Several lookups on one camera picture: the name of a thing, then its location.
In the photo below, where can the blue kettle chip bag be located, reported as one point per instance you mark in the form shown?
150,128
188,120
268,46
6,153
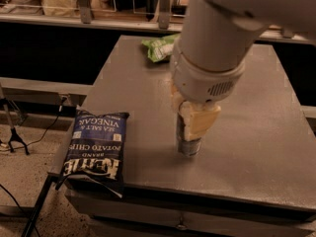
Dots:
96,150

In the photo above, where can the black table leg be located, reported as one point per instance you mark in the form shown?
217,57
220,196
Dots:
32,219

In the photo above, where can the green chip bag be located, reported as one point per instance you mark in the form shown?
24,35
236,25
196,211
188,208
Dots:
161,49

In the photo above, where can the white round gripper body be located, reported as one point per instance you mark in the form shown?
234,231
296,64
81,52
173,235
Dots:
203,79

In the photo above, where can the silver redbull can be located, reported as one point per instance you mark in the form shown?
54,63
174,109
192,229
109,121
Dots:
186,146

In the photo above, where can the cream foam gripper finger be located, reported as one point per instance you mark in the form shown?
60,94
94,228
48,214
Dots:
198,118
176,98

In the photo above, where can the black tripod stand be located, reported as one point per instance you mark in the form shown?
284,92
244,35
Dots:
14,135

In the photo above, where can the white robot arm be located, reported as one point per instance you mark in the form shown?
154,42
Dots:
208,56

